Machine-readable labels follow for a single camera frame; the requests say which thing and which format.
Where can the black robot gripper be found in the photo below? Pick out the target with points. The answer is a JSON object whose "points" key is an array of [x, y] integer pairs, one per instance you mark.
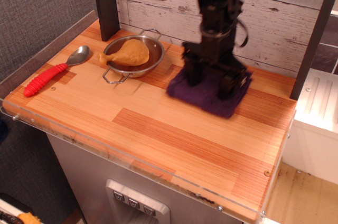
{"points": [[214, 52]]}

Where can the dark purple towel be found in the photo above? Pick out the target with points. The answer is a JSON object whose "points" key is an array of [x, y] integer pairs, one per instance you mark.
{"points": [[205, 94]]}

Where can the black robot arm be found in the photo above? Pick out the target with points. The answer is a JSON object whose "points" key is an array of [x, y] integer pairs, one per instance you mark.
{"points": [[218, 18]]}

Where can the toy chicken drumstick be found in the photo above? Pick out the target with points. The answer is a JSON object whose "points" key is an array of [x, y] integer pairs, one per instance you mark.
{"points": [[132, 53]]}

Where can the clear acrylic table guard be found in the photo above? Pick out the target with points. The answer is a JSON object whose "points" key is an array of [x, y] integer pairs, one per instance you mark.
{"points": [[228, 164]]}

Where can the silver toy fridge dispenser panel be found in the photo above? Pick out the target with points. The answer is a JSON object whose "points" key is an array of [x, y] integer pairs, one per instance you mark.
{"points": [[131, 206]]}

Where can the yellow object at bottom left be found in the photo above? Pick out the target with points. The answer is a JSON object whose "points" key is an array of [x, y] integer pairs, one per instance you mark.
{"points": [[28, 218]]}

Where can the steel pan with handles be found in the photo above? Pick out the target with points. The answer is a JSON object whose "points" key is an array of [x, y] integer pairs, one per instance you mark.
{"points": [[117, 74]]}

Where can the dark right wooden post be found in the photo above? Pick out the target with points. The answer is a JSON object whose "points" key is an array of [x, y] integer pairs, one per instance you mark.
{"points": [[314, 41]]}

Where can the dark wooden post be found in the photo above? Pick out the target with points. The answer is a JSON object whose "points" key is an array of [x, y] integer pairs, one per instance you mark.
{"points": [[314, 41], [108, 18]]}

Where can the red handled metal spoon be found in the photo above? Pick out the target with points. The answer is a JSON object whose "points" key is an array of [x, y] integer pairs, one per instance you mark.
{"points": [[77, 57]]}

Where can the dark left wooden post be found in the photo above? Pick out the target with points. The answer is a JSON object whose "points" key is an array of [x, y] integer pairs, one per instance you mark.
{"points": [[108, 18]]}

